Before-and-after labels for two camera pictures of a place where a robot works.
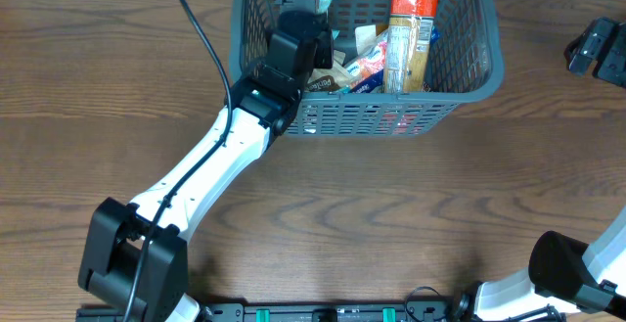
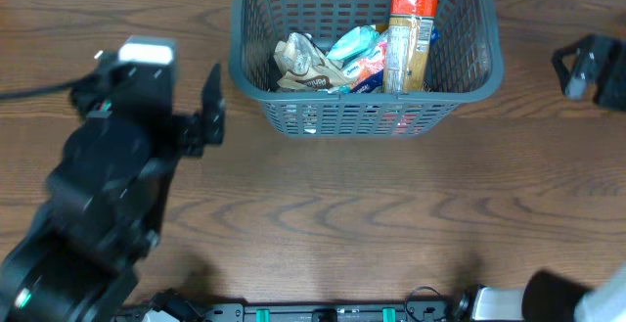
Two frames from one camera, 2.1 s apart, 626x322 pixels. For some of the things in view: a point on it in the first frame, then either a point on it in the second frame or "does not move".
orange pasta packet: x=414 y=8 does not move
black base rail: x=419 y=311 does not move
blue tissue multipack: x=366 y=73 does not move
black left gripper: x=326 y=40 -> x=190 y=136
